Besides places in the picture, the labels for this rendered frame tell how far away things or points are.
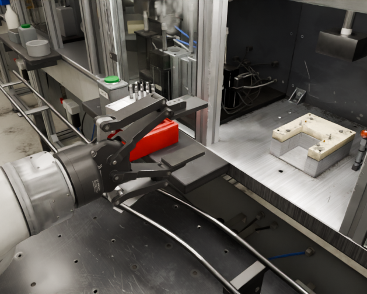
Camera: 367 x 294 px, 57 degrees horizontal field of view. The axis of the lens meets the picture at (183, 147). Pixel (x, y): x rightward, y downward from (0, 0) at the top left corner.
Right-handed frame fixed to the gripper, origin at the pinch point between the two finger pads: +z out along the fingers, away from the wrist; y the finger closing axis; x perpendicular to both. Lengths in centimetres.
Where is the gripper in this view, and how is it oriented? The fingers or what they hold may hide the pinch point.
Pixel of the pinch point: (188, 131)
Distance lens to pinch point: 53.1
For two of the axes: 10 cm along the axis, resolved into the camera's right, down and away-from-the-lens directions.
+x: -6.2, -4.3, 6.5
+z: 7.8, -3.4, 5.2
